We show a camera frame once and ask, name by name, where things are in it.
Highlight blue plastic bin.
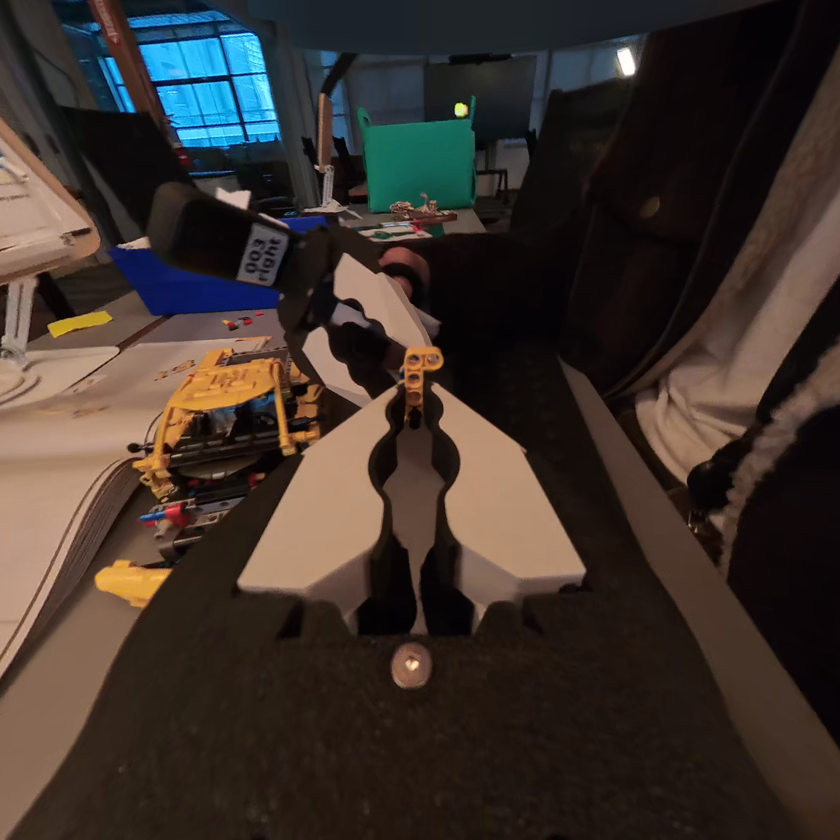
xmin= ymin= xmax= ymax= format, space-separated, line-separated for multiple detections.
xmin=108 ymin=217 xmax=329 ymax=317

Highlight wooden board with instruction sheet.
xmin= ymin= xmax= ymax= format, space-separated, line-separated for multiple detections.
xmin=0 ymin=118 xmax=101 ymax=286

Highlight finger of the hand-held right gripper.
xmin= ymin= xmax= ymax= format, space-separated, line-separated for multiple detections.
xmin=303 ymin=325 xmax=398 ymax=409
xmin=331 ymin=252 xmax=435 ymax=352

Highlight person's right forearm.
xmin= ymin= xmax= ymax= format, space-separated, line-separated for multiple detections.
xmin=407 ymin=233 xmax=572 ymax=368

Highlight grey desk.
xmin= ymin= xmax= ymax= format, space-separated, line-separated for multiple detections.
xmin=0 ymin=289 xmax=840 ymax=840

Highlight dark wall screen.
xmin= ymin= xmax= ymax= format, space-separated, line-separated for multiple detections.
xmin=423 ymin=56 xmax=539 ymax=142

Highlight yellow toy brick car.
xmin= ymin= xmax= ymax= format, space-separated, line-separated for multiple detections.
xmin=94 ymin=351 xmax=329 ymax=608

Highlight person's right hand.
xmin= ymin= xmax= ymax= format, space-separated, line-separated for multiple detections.
xmin=379 ymin=247 xmax=432 ymax=301

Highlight crumpled white paper wrappers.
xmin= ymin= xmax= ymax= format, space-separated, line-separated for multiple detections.
xmin=118 ymin=187 xmax=290 ymax=250

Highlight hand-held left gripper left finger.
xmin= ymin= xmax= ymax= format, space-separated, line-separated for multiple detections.
xmin=238 ymin=386 xmax=409 ymax=634

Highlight yellow connector brick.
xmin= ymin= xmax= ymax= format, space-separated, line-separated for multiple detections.
xmin=402 ymin=346 xmax=445 ymax=427

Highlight small wooden model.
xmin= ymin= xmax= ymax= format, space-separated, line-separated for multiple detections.
xmin=389 ymin=192 xmax=458 ymax=221

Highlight green cutting mat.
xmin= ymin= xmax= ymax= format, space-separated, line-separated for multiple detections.
xmin=341 ymin=220 xmax=487 ymax=240

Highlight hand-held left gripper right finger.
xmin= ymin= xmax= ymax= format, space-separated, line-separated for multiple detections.
xmin=420 ymin=384 xmax=586 ymax=634

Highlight large paned window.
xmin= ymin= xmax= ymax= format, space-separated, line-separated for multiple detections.
xmin=98 ymin=29 xmax=280 ymax=148

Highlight white shirt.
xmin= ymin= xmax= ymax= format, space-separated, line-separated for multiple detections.
xmin=633 ymin=203 xmax=840 ymax=487

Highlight yellow sticky note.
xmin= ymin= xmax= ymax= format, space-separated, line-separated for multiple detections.
xmin=47 ymin=311 xmax=114 ymax=339

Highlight white instruction booklet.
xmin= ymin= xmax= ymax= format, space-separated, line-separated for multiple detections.
xmin=0 ymin=335 xmax=309 ymax=677

